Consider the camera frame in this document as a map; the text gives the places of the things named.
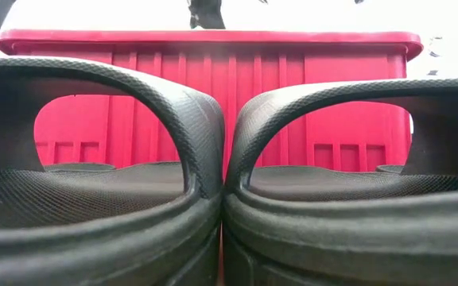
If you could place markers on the black rubber slide sandal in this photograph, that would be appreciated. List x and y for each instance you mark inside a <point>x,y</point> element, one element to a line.
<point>352,246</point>
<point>94,246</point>

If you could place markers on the red plastic bin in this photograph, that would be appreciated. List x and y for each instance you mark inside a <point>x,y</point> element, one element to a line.
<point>229,71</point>

